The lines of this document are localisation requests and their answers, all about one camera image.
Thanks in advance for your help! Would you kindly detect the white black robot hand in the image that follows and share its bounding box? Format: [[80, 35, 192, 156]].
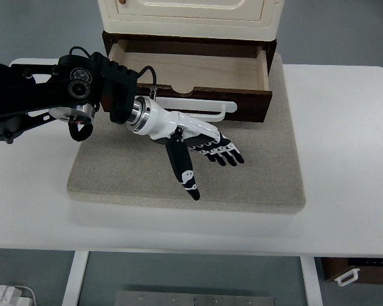
[[139, 95, 245, 201]]

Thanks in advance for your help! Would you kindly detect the white drawer handle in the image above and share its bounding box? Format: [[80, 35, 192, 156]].
[[154, 97, 239, 122]]

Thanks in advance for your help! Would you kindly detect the dark brown wooden drawer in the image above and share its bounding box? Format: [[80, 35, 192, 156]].
[[101, 40, 273, 124]]

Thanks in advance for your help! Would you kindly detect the cream cabinet body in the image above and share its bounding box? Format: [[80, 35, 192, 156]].
[[97, 0, 283, 41]]

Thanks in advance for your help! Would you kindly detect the beige fabric mat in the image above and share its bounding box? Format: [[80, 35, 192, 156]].
[[66, 52, 307, 215]]

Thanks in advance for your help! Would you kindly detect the grey metal plate with screws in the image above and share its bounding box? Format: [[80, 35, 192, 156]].
[[114, 290, 275, 306]]

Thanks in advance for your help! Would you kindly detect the white table leg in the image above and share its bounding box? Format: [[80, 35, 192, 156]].
[[299, 256, 323, 306], [62, 251, 89, 306]]

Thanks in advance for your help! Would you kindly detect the white power adapter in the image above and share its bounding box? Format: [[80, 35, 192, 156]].
[[0, 285, 24, 306]]

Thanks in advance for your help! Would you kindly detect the brown wooden box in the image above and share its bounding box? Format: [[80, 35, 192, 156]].
[[322, 257, 383, 286]]

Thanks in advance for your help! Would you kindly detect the small white box handle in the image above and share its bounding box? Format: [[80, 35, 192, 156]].
[[334, 267, 361, 287]]

